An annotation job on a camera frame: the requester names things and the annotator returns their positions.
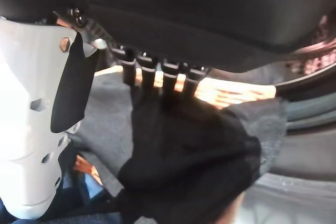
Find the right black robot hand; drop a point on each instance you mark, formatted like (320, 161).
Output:
(183, 11)

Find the large black garment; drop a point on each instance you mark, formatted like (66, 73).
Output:
(189, 155)

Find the navy blue garment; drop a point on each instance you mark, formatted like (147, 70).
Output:
(76, 197)

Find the washing machine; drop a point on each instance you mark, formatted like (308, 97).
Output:
(302, 155)

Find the wicker laundry basket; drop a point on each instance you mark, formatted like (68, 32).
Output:
(231, 93)

